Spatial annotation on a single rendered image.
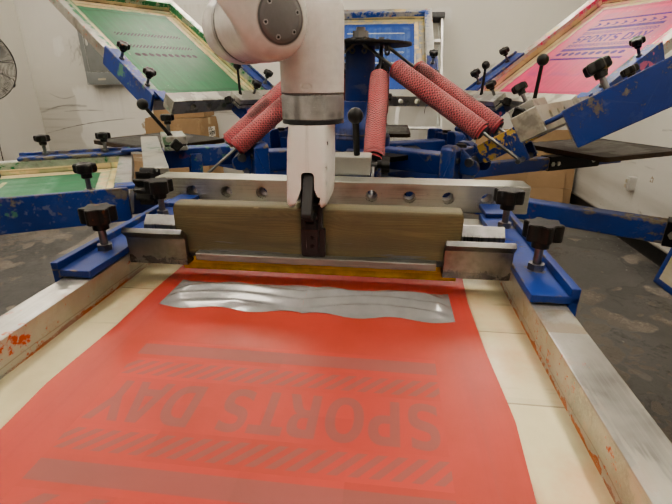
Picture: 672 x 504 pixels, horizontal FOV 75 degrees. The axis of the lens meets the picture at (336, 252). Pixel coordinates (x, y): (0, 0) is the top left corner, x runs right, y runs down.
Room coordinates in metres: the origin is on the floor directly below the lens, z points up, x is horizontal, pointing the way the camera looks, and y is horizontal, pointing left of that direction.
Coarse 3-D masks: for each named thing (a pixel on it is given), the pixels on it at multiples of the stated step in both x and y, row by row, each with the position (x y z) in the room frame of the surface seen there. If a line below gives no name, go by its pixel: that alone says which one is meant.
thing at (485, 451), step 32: (352, 288) 0.52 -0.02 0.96; (384, 288) 0.52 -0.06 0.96; (416, 288) 0.52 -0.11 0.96; (448, 288) 0.52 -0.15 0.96; (320, 320) 0.44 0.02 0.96; (352, 320) 0.44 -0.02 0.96; (384, 320) 0.44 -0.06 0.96; (352, 352) 0.37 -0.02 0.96; (384, 352) 0.37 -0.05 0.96; (416, 352) 0.37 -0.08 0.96; (448, 352) 0.37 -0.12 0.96; (480, 352) 0.37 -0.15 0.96; (448, 384) 0.32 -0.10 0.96; (480, 384) 0.32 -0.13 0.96; (448, 416) 0.28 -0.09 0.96; (480, 416) 0.28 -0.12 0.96; (512, 416) 0.28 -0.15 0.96; (448, 448) 0.25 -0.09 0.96; (480, 448) 0.25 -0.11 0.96; (512, 448) 0.25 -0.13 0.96; (480, 480) 0.22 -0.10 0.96; (512, 480) 0.22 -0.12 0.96
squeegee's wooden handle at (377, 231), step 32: (192, 224) 0.56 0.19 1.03; (224, 224) 0.55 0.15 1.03; (256, 224) 0.55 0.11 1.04; (288, 224) 0.54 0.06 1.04; (352, 224) 0.53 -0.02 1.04; (384, 224) 0.53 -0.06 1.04; (416, 224) 0.52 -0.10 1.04; (448, 224) 0.52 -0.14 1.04; (352, 256) 0.53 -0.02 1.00; (384, 256) 0.53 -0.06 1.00; (416, 256) 0.52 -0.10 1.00
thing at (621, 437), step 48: (48, 288) 0.45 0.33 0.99; (96, 288) 0.48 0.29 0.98; (0, 336) 0.35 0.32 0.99; (48, 336) 0.39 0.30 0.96; (528, 336) 0.40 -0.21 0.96; (576, 336) 0.35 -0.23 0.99; (576, 384) 0.29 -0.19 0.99; (624, 384) 0.28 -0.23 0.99; (624, 432) 0.23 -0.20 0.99; (624, 480) 0.20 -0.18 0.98
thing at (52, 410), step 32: (160, 288) 0.52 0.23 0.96; (128, 320) 0.44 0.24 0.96; (160, 320) 0.44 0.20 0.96; (192, 320) 0.44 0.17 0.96; (224, 320) 0.44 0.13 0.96; (256, 320) 0.44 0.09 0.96; (288, 320) 0.44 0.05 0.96; (96, 352) 0.37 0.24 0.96; (128, 352) 0.37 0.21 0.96; (64, 384) 0.32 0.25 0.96; (96, 384) 0.32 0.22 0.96; (32, 416) 0.28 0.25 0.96; (64, 416) 0.28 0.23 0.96; (0, 448) 0.25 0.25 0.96; (32, 448) 0.25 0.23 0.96; (0, 480) 0.22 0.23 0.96
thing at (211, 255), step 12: (204, 252) 0.55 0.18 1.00; (216, 252) 0.55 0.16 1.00; (228, 252) 0.55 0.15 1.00; (240, 252) 0.55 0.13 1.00; (252, 252) 0.55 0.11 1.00; (300, 264) 0.53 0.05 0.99; (312, 264) 0.53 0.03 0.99; (324, 264) 0.52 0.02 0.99; (336, 264) 0.52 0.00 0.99; (348, 264) 0.52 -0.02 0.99; (360, 264) 0.52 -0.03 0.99; (372, 264) 0.52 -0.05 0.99; (384, 264) 0.52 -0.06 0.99; (396, 264) 0.51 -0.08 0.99; (408, 264) 0.51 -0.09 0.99; (420, 264) 0.51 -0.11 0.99; (432, 264) 0.51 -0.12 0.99
